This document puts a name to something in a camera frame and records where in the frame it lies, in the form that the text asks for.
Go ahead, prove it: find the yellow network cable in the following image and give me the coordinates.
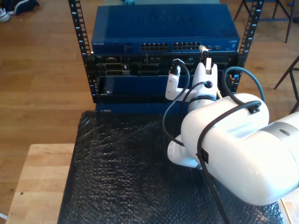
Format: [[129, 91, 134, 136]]
[[198, 44, 292, 224]]

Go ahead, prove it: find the black rack server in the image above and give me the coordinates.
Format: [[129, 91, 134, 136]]
[[93, 54, 239, 77]]

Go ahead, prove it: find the black rack drawer tray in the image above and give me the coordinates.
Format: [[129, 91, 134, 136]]
[[97, 74, 234, 104]]

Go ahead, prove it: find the black chair with blue seat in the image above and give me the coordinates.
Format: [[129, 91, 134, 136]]
[[233, 0, 295, 44]]

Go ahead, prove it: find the black metal chair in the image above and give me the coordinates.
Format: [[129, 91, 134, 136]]
[[274, 55, 299, 115]]

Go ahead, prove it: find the black bubble wrap mat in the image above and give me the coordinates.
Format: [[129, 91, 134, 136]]
[[57, 110, 285, 224]]

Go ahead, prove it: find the dark blue shoe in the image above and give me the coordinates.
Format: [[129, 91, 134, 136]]
[[6, 0, 39, 15]]

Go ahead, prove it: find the white shoe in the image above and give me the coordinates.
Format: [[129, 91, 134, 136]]
[[0, 8, 10, 23]]

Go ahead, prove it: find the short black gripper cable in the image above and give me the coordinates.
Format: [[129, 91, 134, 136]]
[[162, 80, 214, 143]]

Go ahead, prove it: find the thick black camera cable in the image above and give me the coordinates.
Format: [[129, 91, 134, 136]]
[[171, 58, 266, 224]]

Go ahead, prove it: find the blue network switch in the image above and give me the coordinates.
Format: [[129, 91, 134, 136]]
[[91, 4, 241, 56]]

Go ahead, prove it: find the black perforated rack frame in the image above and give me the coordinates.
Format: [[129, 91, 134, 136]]
[[68, 0, 264, 105]]

